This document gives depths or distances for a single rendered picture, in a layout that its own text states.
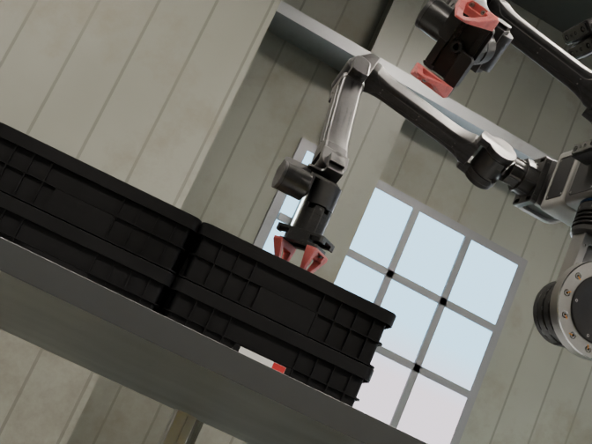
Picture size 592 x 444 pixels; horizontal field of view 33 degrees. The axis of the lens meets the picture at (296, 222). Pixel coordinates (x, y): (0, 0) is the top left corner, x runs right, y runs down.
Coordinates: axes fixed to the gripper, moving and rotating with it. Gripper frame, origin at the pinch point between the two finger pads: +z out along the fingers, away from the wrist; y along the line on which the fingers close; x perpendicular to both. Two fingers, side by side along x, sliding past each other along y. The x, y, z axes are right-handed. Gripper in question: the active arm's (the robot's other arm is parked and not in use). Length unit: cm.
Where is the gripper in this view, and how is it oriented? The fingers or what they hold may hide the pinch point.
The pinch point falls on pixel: (287, 277)
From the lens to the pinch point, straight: 189.3
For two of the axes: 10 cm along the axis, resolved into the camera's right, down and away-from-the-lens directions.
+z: -3.9, 9.0, -2.1
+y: 8.4, 2.6, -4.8
